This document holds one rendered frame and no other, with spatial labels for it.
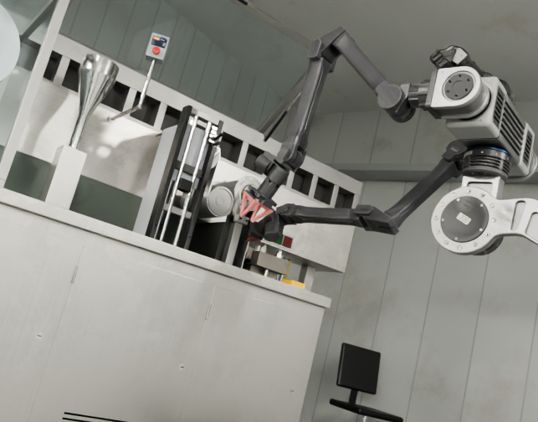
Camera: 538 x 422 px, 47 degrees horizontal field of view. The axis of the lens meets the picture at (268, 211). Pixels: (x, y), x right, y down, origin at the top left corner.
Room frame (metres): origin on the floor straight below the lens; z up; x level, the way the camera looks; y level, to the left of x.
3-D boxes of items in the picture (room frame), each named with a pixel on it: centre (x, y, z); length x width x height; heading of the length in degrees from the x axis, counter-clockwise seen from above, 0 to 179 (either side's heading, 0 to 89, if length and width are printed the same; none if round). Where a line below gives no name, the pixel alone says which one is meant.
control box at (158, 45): (2.26, 0.58, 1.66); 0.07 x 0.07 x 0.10; 8
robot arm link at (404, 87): (1.70, -0.30, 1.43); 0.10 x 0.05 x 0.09; 49
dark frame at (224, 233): (2.65, 0.22, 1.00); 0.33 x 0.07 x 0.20; 33
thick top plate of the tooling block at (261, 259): (2.77, 0.03, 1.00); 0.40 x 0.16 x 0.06; 33
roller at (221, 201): (2.57, 0.26, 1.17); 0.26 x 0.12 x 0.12; 33
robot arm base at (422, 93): (1.65, -0.36, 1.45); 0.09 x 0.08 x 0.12; 139
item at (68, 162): (2.23, 0.76, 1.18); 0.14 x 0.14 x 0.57
